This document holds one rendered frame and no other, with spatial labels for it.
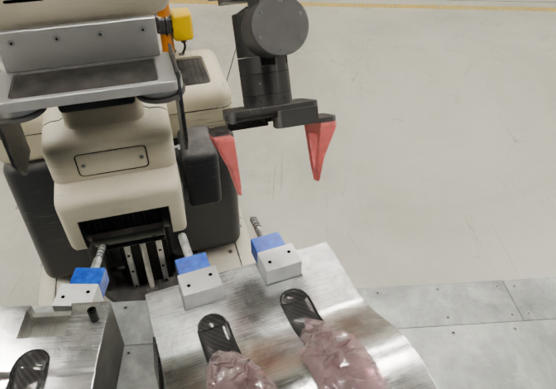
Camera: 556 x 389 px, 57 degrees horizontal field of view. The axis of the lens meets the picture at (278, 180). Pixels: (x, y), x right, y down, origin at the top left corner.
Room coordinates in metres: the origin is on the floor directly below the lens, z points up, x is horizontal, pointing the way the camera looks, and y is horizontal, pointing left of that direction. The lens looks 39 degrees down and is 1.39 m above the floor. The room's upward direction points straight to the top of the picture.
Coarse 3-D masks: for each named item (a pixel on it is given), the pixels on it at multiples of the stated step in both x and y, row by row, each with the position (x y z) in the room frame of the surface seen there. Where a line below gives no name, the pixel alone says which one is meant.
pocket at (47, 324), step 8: (32, 312) 0.38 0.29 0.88; (48, 312) 0.38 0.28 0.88; (56, 312) 0.38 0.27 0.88; (64, 312) 0.38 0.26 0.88; (24, 320) 0.36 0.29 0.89; (32, 320) 0.37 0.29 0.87; (40, 320) 0.37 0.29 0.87; (48, 320) 0.37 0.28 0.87; (56, 320) 0.37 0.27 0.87; (64, 320) 0.37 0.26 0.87; (24, 328) 0.35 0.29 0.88; (32, 328) 0.37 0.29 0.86; (40, 328) 0.37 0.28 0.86; (48, 328) 0.37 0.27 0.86; (56, 328) 0.37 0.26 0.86; (64, 328) 0.37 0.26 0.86; (24, 336) 0.35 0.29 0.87; (32, 336) 0.35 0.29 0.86; (40, 336) 0.35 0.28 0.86; (48, 336) 0.35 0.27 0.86
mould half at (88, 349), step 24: (0, 312) 0.37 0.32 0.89; (24, 312) 0.37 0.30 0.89; (72, 312) 0.37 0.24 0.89; (0, 336) 0.34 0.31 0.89; (72, 336) 0.34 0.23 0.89; (96, 336) 0.34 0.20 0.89; (120, 336) 0.38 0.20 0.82; (0, 360) 0.31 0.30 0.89; (72, 360) 0.31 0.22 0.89; (96, 360) 0.31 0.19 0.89; (120, 360) 0.36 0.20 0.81; (0, 384) 0.28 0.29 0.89; (48, 384) 0.28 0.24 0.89; (72, 384) 0.28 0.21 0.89; (96, 384) 0.29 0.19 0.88
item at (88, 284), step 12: (96, 252) 0.52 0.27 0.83; (96, 264) 0.49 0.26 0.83; (72, 276) 0.46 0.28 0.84; (84, 276) 0.46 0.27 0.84; (96, 276) 0.46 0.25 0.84; (60, 288) 0.43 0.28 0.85; (72, 288) 0.43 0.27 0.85; (84, 288) 0.43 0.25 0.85; (96, 288) 0.43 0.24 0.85; (60, 300) 0.41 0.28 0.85; (72, 300) 0.41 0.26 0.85; (84, 300) 0.41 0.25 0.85; (96, 300) 0.42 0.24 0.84
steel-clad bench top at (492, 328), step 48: (384, 288) 0.48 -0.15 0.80; (432, 288) 0.48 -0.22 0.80; (480, 288) 0.48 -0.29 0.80; (528, 288) 0.48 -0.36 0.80; (144, 336) 0.40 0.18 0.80; (432, 336) 0.40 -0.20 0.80; (480, 336) 0.40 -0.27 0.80; (528, 336) 0.40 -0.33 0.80; (144, 384) 0.33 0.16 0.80; (480, 384) 0.33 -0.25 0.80; (528, 384) 0.33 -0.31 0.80
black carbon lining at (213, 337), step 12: (288, 300) 0.41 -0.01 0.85; (300, 300) 0.42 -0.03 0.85; (288, 312) 0.40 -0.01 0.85; (300, 312) 0.40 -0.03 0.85; (312, 312) 0.40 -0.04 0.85; (204, 324) 0.38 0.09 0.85; (216, 324) 0.38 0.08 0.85; (228, 324) 0.38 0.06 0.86; (300, 324) 0.38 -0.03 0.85; (204, 336) 0.36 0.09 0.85; (216, 336) 0.36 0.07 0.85; (228, 336) 0.36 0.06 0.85; (204, 348) 0.34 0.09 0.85; (216, 348) 0.35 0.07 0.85; (228, 348) 0.34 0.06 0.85
